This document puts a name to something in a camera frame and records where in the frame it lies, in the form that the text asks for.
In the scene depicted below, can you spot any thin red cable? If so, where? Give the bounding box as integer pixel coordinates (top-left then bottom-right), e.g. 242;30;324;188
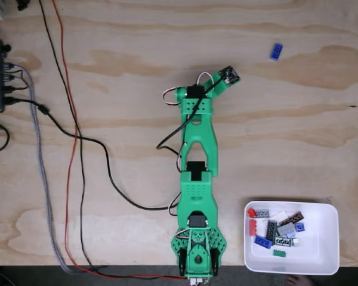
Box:
52;0;189;281

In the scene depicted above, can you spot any dark grey long lego brick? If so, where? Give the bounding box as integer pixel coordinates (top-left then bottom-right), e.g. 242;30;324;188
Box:
266;219;278;241

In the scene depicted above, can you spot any short black USB cable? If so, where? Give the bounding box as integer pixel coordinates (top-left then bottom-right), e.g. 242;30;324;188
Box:
4;68;30;92

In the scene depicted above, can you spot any white servo cable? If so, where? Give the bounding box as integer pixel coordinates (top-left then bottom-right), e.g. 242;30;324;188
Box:
162;86;183;106
196;71;215;87

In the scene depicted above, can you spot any person's foot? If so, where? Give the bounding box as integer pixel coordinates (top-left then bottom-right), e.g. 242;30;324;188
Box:
286;274;310;286

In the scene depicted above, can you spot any thin black cable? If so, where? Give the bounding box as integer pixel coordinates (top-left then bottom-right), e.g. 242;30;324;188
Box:
38;0;186;279

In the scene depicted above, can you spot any grey braided cable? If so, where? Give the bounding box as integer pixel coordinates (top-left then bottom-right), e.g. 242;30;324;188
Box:
5;62;78;275

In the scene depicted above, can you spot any brown long lego brick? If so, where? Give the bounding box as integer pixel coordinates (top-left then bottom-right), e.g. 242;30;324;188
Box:
279;211;305;226

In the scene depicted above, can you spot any white plastic bin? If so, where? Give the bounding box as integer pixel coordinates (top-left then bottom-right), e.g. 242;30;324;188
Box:
243;200;340;275

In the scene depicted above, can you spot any camera circuit board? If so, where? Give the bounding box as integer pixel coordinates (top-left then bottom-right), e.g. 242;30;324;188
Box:
218;65;242;88

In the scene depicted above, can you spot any thick black USB cable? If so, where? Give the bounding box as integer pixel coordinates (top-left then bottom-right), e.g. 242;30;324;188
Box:
2;77;227;211

